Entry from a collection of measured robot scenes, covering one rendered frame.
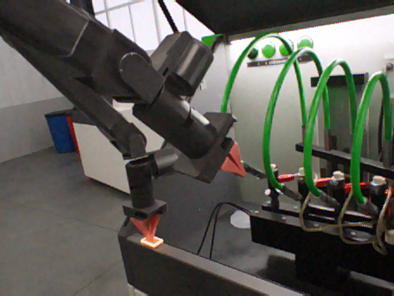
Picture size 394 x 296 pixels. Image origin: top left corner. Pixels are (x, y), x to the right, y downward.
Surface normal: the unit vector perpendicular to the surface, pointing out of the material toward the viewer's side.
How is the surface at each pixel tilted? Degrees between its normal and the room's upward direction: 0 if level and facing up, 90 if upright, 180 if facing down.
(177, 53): 91
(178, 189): 90
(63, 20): 82
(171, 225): 90
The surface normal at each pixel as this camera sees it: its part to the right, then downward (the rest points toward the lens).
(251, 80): -0.65, 0.28
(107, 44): 0.65, 0.11
